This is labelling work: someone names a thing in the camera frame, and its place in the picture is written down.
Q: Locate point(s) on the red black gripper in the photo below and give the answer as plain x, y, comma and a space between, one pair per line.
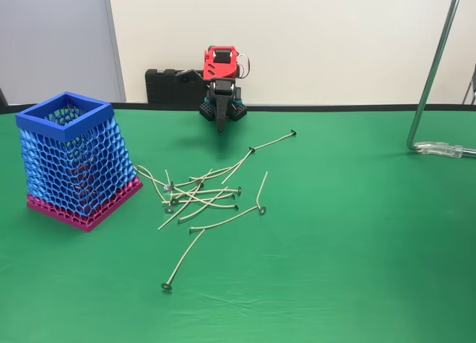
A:
222, 97

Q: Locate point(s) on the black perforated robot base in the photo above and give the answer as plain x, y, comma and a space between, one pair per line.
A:
206, 112

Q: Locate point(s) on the candle wick with metal tab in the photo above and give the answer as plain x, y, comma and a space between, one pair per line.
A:
166, 285
167, 188
262, 210
293, 132
179, 220
251, 149
168, 210
235, 206
192, 229
174, 201
239, 190
233, 196
201, 184
190, 178
172, 183

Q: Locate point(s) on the blue magenta lattice basket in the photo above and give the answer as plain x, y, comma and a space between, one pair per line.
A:
74, 164

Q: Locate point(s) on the black plastic tool case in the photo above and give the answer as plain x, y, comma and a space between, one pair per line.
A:
163, 88

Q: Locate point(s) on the green cloth with black border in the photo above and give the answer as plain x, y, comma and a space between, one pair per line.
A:
334, 246

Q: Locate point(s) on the chrome stand pole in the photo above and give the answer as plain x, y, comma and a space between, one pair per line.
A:
446, 23

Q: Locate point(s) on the black gripper camera mount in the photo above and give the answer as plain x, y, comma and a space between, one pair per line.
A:
189, 76

